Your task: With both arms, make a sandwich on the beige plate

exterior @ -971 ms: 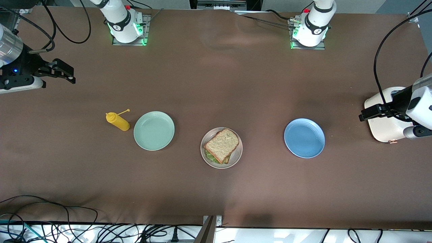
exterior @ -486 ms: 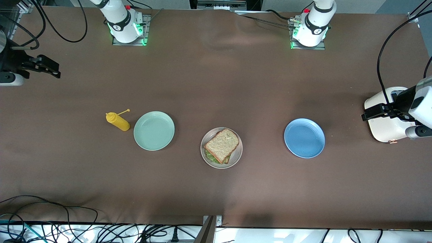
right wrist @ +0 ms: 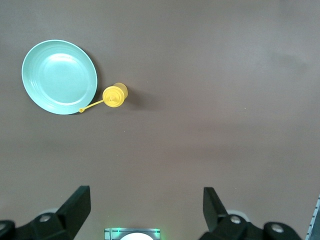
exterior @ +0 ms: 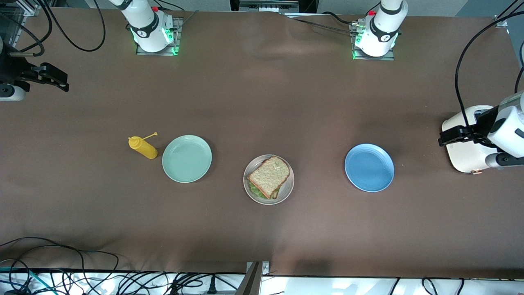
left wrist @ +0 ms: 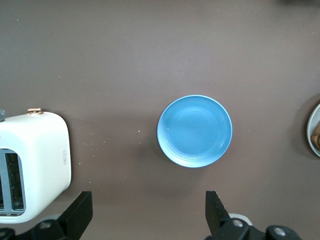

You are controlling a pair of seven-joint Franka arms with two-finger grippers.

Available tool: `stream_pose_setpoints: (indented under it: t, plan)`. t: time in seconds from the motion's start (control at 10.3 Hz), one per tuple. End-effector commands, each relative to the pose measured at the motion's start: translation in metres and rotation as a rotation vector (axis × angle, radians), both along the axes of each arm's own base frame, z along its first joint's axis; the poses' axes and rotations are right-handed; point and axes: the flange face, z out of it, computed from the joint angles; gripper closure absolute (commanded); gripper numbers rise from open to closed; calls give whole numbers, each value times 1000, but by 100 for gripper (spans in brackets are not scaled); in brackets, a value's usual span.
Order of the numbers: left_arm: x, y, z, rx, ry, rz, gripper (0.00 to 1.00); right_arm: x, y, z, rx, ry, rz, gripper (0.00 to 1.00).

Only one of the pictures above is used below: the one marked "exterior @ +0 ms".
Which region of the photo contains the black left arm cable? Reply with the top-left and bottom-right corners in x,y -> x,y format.
455,0 -> 524,138

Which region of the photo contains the black control box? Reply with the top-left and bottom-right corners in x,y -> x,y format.
229,0 -> 319,15

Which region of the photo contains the brown table cloth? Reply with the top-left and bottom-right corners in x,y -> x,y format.
0,7 -> 524,279

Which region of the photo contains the long black floor cable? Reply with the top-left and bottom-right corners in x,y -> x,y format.
0,237 -> 120,295

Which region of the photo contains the aluminium frame rail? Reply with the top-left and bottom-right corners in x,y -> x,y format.
493,0 -> 524,28
0,0 -> 41,45

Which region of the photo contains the yellow mustard squeeze bottle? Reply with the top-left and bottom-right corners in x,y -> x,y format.
128,132 -> 158,159

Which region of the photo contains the dark aluminium post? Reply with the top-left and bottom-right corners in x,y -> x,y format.
237,262 -> 262,295

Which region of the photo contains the silver metal bracket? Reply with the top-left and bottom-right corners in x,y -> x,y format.
247,261 -> 270,275

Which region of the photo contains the beige plate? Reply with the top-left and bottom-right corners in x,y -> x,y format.
243,154 -> 295,205

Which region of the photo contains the green lettuce leaf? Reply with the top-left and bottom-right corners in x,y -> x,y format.
248,184 -> 283,200

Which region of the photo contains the black base cable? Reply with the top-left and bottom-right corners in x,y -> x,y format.
321,11 -> 357,27

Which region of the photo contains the dark crust bread slice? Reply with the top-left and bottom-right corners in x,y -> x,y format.
247,156 -> 291,199

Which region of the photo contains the blue plate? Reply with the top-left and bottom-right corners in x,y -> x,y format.
344,143 -> 395,193

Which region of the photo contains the mint green plate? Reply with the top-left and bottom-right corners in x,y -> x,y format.
162,135 -> 212,183

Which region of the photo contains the white toaster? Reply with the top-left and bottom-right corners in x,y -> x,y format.
441,105 -> 498,175

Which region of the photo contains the teal cable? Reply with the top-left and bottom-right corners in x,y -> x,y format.
0,266 -> 43,292

